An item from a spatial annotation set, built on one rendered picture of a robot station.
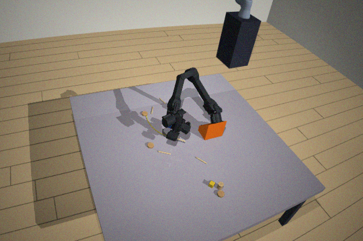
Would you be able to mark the small yellow cube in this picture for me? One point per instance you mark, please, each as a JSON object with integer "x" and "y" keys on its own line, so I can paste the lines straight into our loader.
{"x": 211, "y": 184}

